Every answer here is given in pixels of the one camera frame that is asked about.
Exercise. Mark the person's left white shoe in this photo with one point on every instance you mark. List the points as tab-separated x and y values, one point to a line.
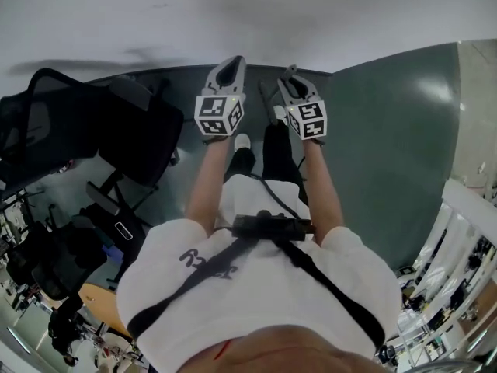
242	141

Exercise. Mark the black and white floor tag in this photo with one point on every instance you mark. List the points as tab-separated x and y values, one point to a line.
405	269

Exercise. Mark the person's left forearm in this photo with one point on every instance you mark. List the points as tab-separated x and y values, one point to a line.
206	185

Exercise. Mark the round wooden table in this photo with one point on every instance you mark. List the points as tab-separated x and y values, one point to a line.
103	309

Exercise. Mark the black trousers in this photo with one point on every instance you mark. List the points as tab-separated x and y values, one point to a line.
277	154

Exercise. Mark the person's white shoe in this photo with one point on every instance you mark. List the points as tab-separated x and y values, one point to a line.
242	141
279	114

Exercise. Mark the white railing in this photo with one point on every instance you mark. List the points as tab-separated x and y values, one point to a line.
454	255

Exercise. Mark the white t-shirt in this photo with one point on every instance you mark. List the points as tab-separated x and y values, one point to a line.
272	286

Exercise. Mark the black office chair grey armrests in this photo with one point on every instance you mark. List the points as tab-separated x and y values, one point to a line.
143	138

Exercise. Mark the person's right white shoe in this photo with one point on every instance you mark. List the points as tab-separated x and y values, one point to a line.
279	114

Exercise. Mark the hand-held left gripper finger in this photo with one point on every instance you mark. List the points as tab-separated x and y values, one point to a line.
242	72
221	67

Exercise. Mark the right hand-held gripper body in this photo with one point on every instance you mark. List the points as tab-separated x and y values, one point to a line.
308	120

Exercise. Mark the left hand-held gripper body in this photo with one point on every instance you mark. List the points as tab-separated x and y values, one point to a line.
215	117

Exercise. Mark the black chest-mounted device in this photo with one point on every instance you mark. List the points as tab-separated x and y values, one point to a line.
268	227

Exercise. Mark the blue plastic box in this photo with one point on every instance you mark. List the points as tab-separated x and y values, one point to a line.
112	254

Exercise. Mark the black mesh office chair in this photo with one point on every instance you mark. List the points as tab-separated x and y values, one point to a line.
35	130

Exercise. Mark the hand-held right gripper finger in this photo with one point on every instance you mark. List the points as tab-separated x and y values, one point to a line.
308	84
284	86

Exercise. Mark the white wall socket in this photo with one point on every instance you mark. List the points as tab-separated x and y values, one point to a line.
481	167

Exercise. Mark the person's right forearm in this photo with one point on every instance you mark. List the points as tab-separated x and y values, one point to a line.
322	192

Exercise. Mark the black padded office chair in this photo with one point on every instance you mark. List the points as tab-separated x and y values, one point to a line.
62	259

